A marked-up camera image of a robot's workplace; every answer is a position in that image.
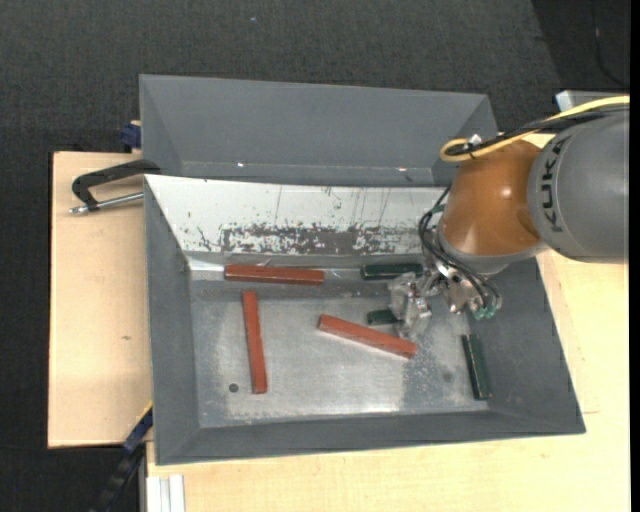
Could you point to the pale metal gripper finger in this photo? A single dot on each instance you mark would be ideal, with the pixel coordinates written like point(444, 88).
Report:
point(400, 296)
point(419, 316)

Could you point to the dark green flat block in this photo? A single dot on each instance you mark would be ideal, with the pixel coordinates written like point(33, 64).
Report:
point(477, 367)
point(381, 316)
point(387, 271)

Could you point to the red-brown flat block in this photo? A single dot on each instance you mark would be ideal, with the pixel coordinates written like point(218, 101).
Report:
point(365, 336)
point(254, 345)
point(274, 274)

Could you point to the grey metal bin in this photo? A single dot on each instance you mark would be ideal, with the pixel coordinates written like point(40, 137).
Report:
point(320, 390)

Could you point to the pale wood flat board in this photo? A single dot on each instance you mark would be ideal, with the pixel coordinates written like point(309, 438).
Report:
point(95, 310)

